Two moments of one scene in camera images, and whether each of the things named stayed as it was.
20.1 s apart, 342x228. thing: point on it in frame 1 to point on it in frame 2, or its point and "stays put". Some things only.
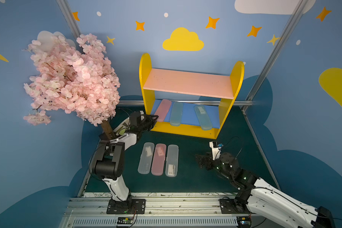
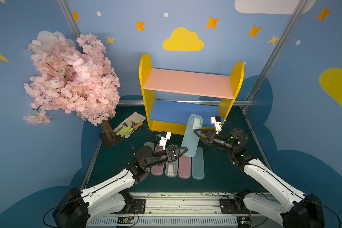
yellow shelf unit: x=188 y=118 stays put
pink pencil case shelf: x=158 y=159 stays put
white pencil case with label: x=172 y=160 stays put
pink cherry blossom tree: x=83 y=81 stays put
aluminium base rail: x=160 y=212 stays put
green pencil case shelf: x=176 y=114 to x=198 y=168
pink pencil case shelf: x=162 y=109 to x=184 y=167
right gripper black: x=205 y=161 to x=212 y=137
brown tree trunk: x=107 y=126 stays put
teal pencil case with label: x=204 y=120 to x=190 y=139
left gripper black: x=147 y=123 to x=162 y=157
